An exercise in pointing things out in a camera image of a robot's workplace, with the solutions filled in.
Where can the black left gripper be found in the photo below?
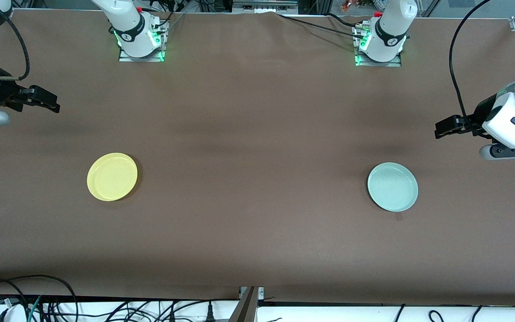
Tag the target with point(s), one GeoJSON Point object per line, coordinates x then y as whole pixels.
{"type": "Point", "coordinates": [479, 113]}

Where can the brown table cover cloth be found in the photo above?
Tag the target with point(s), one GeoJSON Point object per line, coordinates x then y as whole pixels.
{"type": "Point", "coordinates": [239, 232]}

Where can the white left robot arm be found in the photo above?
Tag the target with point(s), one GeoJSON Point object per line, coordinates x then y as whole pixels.
{"type": "Point", "coordinates": [389, 27]}

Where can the pale green plastic plate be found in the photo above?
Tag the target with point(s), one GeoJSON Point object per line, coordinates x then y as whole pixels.
{"type": "Point", "coordinates": [392, 187]}

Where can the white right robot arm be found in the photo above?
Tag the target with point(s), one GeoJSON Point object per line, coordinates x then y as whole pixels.
{"type": "Point", "coordinates": [128, 27]}

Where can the grey socket strip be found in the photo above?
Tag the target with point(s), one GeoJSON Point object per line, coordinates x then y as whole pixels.
{"type": "Point", "coordinates": [264, 6]}

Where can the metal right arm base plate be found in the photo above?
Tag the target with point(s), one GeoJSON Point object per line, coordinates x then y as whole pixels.
{"type": "Point", "coordinates": [159, 56]}

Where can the aluminium profile post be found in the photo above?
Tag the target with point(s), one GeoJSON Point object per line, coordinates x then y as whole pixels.
{"type": "Point", "coordinates": [247, 306]}

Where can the yellow plastic plate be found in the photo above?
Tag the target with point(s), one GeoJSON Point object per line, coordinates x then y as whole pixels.
{"type": "Point", "coordinates": [112, 177]}

